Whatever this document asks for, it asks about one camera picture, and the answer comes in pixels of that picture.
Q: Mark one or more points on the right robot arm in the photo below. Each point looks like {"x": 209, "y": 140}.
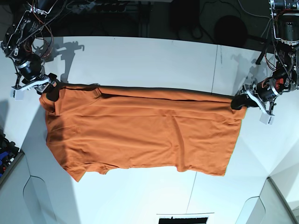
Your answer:
{"x": 18, "y": 47}

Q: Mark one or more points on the orange t-shirt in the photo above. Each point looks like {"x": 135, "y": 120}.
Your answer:
{"x": 97, "y": 129}

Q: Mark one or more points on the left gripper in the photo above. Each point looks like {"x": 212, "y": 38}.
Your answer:
{"x": 262, "y": 94}

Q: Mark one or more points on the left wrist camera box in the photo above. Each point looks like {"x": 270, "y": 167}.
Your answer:
{"x": 267, "y": 119}

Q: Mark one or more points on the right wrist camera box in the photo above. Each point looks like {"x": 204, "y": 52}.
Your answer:
{"x": 17, "y": 95}

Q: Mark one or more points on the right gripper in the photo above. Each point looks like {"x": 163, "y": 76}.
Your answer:
{"x": 31, "y": 75}

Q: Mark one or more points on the black round stool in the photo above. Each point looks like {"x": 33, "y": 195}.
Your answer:
{"x": 230, "y": 30}

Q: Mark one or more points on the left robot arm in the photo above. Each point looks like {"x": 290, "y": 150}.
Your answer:
{"x": 284, "y": 38}

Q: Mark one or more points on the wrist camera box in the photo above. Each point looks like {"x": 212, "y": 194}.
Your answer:
{"x": 17, "y": 95}
{"x": 267, "y": 119}

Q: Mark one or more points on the black slot plate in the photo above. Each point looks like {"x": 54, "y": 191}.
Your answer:
{"x": 190, "y": 218}

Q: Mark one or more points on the bin of blue black items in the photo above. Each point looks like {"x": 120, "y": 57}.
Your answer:
{"x": 8, "y": 152}

